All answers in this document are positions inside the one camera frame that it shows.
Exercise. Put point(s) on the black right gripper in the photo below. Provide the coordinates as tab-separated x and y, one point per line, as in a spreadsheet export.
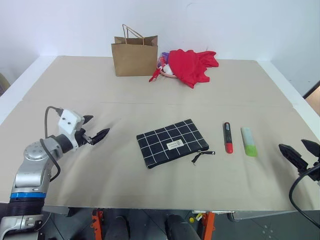
313	171

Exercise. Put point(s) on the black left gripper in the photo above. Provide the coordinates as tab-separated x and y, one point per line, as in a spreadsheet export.
81	138

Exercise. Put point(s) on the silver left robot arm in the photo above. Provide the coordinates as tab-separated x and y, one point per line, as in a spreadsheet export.
30	172

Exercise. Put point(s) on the black grid zipper pouch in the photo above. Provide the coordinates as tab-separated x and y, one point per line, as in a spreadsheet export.
170	143

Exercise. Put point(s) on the beige paper table sheet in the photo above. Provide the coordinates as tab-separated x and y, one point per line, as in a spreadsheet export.
75	82
125	182

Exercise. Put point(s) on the green capped pale highlighter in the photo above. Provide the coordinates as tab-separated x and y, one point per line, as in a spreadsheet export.
248	142

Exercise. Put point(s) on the brown black-edged board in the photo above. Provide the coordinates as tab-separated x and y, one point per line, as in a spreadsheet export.
313	98

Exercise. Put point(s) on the red black marker pen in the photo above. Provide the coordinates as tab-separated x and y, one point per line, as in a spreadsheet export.
228	138

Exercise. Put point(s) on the brown paper carrier bag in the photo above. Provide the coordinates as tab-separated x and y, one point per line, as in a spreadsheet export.
135	58

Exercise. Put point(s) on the pink bowl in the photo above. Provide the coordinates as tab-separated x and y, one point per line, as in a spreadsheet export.
168	73

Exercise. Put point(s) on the colourful purple packet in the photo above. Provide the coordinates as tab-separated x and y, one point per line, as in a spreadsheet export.
163	58

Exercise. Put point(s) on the brown chair back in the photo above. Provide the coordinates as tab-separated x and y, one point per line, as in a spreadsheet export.
3	85

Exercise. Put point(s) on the dark rounded shape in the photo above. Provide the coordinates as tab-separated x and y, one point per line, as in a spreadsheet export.
181	228
117	228

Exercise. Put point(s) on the red cloth garment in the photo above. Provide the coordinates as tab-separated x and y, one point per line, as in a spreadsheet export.
187	66

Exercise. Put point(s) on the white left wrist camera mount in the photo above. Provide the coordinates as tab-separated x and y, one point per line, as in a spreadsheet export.
68	122

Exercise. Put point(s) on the grey metal table rail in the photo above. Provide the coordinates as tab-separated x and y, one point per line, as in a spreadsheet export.
262	214

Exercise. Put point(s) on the orange metal frame leg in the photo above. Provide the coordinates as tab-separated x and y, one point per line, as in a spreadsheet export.
97	223
209	226

